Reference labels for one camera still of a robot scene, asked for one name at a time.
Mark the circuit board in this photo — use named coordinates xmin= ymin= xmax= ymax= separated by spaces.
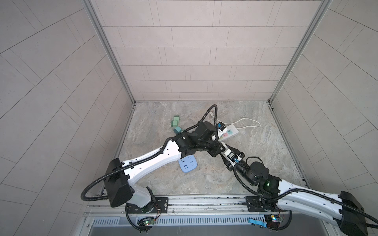
xmin=137 ymin=216 xmax=156 ymax=227
xmin=264 ymin=214 xmax=283 ymax=229

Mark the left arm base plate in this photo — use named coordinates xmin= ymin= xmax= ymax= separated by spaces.
xmin=127 ymin=197 xmax=169 ymax=214

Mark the white power strip cord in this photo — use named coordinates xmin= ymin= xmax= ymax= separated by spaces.
xmin=217 ymin=117 xmax=262 ymax=130

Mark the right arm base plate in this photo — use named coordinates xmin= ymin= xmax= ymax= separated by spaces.
xmin=242 ymin=196 xmax=282 ymax=212

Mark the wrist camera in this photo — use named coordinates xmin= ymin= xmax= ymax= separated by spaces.
xmin=222 ymin=144 xmax=242 ymax=165
xmin=211 ymin=122 xmax=227 ymax=141

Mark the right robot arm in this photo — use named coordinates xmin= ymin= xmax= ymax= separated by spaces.
xmin=221 ymin=148 xmax=378 ymax=236

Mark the aluminium rail frame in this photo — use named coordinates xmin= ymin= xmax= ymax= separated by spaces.
xmin=78 ymin=193 xmax=328 ymax=228

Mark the blue round power cube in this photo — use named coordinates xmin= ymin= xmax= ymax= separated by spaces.
xmin=178 ymin=155 xmax=197 ymax=173

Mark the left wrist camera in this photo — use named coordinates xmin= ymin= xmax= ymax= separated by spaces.
xmin=211 ymin=122 xmax=227 ymax=141

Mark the blue tape tag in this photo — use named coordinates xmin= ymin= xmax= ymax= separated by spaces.
xmin=249 ymin=219 xmax=267 ymax=228

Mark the teal charger cube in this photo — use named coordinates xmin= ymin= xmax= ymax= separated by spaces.
xmin=174 ymin=126 xmax=183 ymax=134

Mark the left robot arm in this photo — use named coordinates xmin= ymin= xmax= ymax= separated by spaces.
xmin=80 ymin=116 xmax=225 ymax=209

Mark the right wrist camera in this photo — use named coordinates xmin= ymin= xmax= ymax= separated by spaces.
xmin=222 ymin=144 xmax=242 ymax=165

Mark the right circuit board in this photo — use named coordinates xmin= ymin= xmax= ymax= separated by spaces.
xmin=264 ymin=214 xmax=283 ymax=229

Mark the left circuit board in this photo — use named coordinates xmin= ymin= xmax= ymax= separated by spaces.
xmin=137 ymin=216 xmax=156 ymax=227

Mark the white multicolour power strip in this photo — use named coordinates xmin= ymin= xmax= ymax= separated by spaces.
xmin=219 ymin=124 xmax=239 ymax=142

